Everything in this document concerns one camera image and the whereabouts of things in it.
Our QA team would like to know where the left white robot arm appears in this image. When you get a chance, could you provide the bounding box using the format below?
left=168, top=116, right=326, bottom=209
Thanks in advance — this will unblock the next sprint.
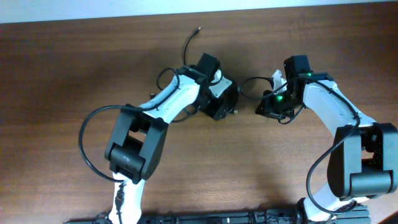
left=104, top=54, right=239, bottom=223

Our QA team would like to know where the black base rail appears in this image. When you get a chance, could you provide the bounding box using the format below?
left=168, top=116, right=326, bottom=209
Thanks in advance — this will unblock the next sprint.
left=63, top=205, right=371, bottom=224

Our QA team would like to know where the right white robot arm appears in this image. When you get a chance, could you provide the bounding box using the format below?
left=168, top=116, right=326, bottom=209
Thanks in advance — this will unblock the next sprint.
left=256, top=55, right=397, bottom=223

